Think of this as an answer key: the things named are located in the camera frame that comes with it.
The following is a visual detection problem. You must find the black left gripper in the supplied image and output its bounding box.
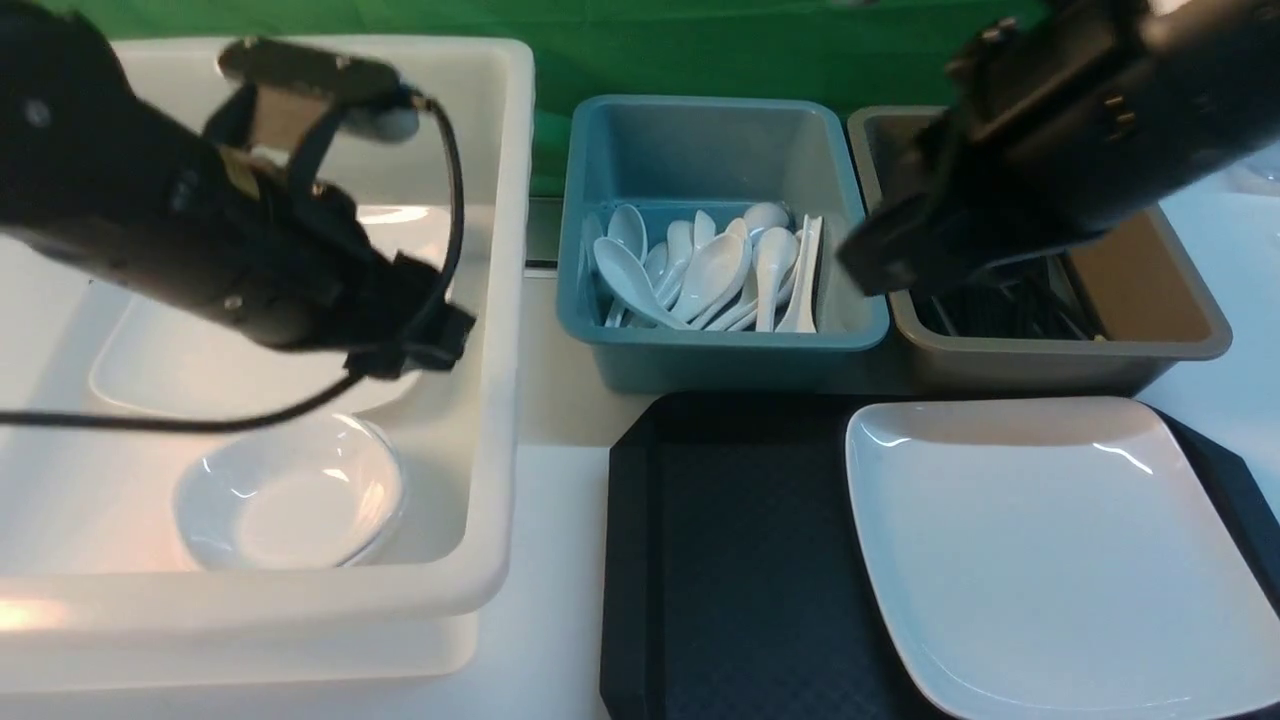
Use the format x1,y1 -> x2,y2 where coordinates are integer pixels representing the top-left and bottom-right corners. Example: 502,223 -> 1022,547
189,150 -> 476,380

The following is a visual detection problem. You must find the white soup spoon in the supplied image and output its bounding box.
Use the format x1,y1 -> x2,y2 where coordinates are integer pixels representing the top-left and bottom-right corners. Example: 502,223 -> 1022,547
591,237 -> 691,331
669,232 -> 750,327
607,204 -> 649,263
755,227 -> 799,333

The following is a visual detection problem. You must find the large white rice plate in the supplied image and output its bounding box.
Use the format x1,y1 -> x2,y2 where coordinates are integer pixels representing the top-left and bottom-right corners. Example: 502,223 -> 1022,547
845,397 -> 1277,719

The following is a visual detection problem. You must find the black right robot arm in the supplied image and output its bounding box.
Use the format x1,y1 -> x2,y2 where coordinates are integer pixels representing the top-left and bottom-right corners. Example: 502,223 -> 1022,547
837,1 -> 1279,296

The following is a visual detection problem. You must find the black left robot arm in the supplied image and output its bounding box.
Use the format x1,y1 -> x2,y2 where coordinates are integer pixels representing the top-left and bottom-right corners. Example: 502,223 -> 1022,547
3,1 -> 476,380

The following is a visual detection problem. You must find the white square plate in tub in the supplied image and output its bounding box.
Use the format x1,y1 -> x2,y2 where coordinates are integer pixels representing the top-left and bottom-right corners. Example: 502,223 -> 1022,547
90,205 -> 449,419

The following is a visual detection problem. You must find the white bowl in tub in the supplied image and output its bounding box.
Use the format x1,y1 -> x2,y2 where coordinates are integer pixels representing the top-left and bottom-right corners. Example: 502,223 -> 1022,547
172,414 -> 408,571

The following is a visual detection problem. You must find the large white plastic tub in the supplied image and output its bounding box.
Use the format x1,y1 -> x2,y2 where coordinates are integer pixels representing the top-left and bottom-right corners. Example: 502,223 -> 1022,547
1,36 -> 535,694

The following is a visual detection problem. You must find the blue plastic spoon bin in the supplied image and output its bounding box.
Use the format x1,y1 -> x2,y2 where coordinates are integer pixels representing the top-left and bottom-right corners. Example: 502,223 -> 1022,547
557,95 -> 892,395

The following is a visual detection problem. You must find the black serving tray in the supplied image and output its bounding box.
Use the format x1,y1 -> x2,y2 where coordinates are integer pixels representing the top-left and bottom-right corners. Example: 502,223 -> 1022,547
599,392 -> 1280,720

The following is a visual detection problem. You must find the green cloth backdrop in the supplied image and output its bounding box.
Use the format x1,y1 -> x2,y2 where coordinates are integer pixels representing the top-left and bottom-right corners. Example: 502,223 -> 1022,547
54,1 -> 1044,196

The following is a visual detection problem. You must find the pile of black chopsticks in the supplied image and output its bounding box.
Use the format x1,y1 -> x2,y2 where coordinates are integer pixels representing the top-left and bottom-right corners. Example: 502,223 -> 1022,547
909,254 -> 1108,342

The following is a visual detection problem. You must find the brown plastic chopstick bin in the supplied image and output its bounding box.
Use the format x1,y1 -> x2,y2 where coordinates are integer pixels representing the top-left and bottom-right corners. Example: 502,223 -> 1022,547
846,105 -> 1233,397

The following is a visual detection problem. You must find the wrist camera mount plate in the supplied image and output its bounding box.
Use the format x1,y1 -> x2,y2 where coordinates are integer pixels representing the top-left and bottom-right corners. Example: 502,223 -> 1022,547
201,37 -> 420,192

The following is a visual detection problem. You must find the black camera cable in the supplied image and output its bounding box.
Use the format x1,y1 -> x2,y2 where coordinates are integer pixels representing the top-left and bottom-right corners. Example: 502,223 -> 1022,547
0,95 -> 467,436

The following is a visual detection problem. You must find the white soup spoon upright handle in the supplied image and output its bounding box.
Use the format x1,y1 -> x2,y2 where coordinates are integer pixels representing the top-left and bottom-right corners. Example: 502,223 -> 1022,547
774,215 -> 824,334

